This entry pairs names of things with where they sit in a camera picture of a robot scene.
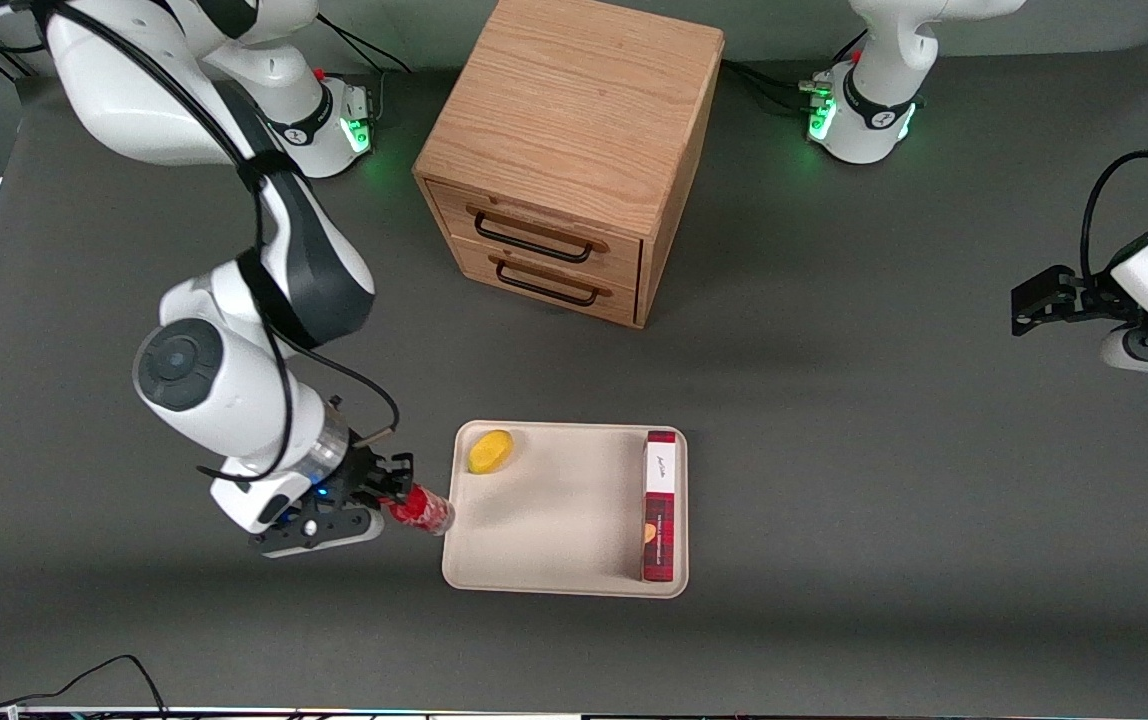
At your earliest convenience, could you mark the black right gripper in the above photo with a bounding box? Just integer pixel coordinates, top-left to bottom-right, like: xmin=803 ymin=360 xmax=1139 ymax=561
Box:
xmin=317 ymin=448 xmax=416 ymax=519

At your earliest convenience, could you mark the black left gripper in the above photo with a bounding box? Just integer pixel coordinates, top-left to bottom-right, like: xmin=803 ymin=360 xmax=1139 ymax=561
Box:
xmin=1011 ymin=264 xmax=1142 ymax=338

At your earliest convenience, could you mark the red coke bottle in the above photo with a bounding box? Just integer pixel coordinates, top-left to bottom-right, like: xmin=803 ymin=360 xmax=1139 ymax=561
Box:
xmin=386 ymin=483 xmax=456 ymax=539

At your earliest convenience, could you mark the beige plastic tray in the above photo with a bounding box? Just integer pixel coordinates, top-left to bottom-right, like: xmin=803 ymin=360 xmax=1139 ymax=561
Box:
xmin=441 ymin=419 xmax=690 ymax=600

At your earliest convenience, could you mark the yellow lemon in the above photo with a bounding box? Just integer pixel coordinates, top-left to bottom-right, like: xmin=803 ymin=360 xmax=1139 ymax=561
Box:
xmin=466 ymin=429 xmax=516 ymax=476

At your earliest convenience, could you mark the wooden drawer front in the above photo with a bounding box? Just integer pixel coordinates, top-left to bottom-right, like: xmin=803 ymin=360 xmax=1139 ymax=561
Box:
xmin=449 ymin=236 xmax=641 ymax=327
xmin=428 ymin=180 xmax=644 ymax=293

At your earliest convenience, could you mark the red plaid carton box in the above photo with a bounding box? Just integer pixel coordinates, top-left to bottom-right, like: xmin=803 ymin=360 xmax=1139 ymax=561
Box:
xmin=641 ymin=429 xmax=678 ymax=584

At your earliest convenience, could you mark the wooden drawer cabinet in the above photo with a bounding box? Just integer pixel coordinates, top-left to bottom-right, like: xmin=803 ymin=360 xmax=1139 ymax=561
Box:
xmin=412 ymin=0 xmax=726 ymax=330

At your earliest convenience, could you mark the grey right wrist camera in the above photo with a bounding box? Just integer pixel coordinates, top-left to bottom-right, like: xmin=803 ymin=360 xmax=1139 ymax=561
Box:
xmin=252 ymin=505 xmax=386 ymax=560

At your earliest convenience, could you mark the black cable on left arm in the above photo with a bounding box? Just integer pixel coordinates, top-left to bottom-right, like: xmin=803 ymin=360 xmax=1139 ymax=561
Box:
xmin=1080 ymin=92 xmax=1148 ymax=283

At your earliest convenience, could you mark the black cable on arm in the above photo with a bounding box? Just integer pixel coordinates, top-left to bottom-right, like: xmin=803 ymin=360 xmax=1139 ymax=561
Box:
xmin=1080 ymin=92 xmax=1148 ymax=283
xmin=0 ymin=0 xmax=402 ymax=485

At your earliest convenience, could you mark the black drawer handle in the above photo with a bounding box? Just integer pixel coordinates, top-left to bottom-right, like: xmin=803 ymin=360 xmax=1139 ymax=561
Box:
xmin=494 ymin=256 xmax=603 ymax=308
xmin=473 ymin=206 xmax=598 ymax=265

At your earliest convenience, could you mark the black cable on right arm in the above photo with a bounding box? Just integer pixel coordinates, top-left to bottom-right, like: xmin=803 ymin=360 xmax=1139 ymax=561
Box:
xmin=0 ymin=0 xmax=402 ymax=485

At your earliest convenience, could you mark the black cable at table edge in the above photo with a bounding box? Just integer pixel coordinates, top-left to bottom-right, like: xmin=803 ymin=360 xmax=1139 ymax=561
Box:
xmin=0 ymin=654 xmax=171 ymax=720

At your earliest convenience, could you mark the black left base cable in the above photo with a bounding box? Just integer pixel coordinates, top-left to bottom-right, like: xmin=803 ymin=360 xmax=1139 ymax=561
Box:
xmin=721 ymin=30 xmax=870 ymax=113

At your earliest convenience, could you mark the black base cable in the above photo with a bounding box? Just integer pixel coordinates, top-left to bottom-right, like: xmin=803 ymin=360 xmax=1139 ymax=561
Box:
xmin=721 ymin=30 xmax=870 ymax=113
xmin=314 ymin=20 xmax=415 ymax=129

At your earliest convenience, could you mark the black right base cable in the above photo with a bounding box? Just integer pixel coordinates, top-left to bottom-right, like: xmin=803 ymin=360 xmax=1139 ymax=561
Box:
xmin=314 ymin=20 xmax=415 ymax=129

